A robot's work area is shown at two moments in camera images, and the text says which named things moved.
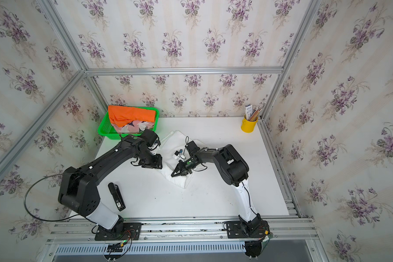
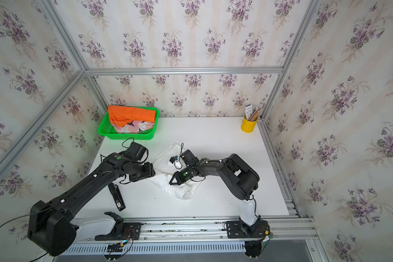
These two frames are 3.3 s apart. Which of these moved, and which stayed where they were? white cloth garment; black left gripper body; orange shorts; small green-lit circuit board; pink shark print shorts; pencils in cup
Moved: white cloth garment; black left gripper body
Stayed: pencils in cup; orange shorts; pink shark print shorts; small green-lit circuit board
